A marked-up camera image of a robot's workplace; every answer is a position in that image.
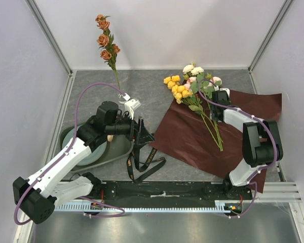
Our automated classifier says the white peony stem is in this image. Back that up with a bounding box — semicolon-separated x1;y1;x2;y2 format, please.
181;64;213;138

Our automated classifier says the clear glass vase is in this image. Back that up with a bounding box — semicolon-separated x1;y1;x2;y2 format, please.
118;93;131;104

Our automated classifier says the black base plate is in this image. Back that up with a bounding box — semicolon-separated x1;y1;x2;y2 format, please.
88;181;252;201

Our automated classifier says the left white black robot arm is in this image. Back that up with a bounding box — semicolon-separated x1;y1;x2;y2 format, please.
13;99;154;224

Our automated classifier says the orange rose stem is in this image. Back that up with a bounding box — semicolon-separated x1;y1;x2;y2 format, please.
95;14;121;88

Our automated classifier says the yellow rose stem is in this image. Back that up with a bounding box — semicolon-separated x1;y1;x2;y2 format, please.
163;74;222;150

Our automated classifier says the light blue cable duct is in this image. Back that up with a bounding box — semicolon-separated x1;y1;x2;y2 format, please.
55;200;243;214

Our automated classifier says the black ribbon with gold text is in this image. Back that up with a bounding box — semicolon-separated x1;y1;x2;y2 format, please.
126;145;166;183

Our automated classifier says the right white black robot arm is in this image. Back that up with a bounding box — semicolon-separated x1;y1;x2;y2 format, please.
210;89;283;199

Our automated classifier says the dark green tray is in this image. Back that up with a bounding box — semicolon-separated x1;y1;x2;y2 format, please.
58;127;133;173

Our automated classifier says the beige ceramic mug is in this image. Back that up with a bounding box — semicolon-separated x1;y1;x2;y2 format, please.
107;135;114;142

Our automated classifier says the teal plate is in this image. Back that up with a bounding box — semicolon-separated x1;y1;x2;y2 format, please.
60;127;107;166

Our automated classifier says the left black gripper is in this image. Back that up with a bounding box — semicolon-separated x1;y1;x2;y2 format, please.
106;110;155;145

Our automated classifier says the small pink peony stem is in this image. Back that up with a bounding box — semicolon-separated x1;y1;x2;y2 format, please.
184;76;198;93

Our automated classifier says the red wrapping paper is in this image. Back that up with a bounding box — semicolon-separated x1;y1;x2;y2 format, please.
152;90;282;192

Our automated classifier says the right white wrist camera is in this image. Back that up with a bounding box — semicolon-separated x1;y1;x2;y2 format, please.
219;88;230;96

